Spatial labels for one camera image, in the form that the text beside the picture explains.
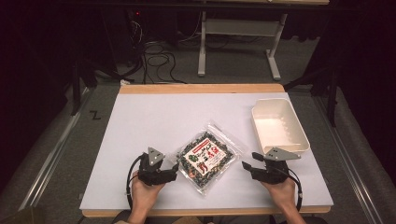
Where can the white metal desk frame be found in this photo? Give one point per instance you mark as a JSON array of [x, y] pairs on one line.
[[239, 28]]

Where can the black metal stand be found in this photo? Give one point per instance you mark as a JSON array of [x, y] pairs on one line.
[[77, 87], [331, 93]]

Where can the white plastic bin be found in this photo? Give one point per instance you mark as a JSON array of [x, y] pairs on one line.
[[278, 127]]

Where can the white power plug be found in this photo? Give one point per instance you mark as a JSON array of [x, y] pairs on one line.
[[125, 82]]

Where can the person's left hand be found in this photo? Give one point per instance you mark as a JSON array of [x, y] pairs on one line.
[[144, 196]]

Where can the clear packet of dark seeds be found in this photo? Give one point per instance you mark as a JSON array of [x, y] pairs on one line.
[[205, 160]]

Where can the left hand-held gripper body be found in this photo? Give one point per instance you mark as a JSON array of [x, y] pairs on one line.
[[152, 174]]

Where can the person's lap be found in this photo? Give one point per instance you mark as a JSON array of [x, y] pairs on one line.
[[199, 219]]

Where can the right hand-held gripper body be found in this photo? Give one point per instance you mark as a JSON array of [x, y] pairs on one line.
[[274, 172]]

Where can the white table mat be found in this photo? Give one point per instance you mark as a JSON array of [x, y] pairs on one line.
[[162, 124]]

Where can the person's right hand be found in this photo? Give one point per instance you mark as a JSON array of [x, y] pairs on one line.
[[284, 193]]

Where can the aluminium floor rail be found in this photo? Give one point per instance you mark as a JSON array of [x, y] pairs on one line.
[[49, 155], [348, 158]]

